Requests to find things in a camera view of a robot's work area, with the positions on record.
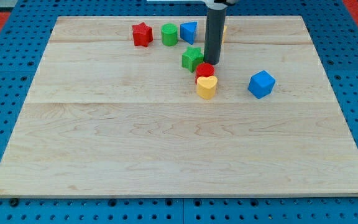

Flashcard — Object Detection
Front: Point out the blue triangle block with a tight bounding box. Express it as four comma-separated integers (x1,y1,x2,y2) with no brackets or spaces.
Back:
180,21,198,45

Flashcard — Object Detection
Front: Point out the green star block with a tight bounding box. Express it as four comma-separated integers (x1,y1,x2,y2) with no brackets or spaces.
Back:
181,47,204,72

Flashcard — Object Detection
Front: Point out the yellow block behind pusher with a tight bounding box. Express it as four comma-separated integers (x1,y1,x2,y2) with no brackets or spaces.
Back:
222,25,227,44

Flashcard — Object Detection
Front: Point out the yellow heart block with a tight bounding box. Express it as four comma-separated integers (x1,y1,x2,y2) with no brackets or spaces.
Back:
196,76,218,100

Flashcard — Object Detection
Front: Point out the red cylinder block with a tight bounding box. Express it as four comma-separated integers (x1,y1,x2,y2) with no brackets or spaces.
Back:
195,62,215,84

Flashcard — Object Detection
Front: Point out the blue cube block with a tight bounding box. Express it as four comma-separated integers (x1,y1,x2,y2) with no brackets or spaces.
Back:
248,70,276,99

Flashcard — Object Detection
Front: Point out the red star block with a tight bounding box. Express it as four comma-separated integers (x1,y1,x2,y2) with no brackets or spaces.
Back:
132,22,154,47

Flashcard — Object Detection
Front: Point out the light wooden board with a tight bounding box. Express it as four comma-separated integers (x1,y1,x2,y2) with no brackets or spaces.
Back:
0,16,358,198

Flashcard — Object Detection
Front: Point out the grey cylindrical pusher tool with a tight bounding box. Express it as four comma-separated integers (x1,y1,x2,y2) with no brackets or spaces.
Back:
204,8,226,65

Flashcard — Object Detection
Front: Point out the green cylinder block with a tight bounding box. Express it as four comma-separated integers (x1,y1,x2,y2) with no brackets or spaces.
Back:
161,23,178,47

